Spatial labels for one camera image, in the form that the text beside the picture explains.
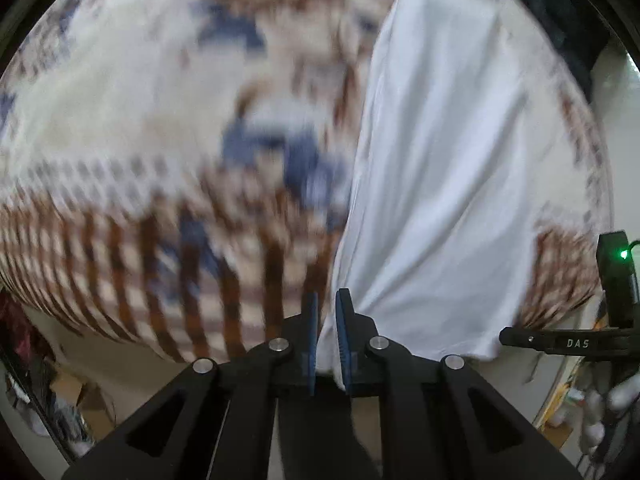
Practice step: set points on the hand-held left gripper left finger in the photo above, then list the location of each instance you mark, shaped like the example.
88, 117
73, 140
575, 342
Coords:
311, 345

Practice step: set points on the white garment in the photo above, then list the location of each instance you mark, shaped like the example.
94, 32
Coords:
440, 170

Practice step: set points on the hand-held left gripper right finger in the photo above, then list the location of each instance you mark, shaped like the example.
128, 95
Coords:
344, 345

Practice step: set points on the red cloth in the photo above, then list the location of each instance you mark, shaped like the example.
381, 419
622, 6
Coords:
15, 330

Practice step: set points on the dark cloth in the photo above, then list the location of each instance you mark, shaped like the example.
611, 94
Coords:
555, 15

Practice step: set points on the cream bed base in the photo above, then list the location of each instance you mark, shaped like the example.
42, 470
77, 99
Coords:
120, 365

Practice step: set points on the cardboard box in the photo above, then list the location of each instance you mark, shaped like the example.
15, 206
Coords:
80, 400

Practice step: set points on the person's right hand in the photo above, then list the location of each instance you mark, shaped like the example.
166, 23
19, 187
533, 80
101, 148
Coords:
595, 410

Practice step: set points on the brown blue patterned blanket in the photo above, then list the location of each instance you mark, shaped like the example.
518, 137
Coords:
140, 125

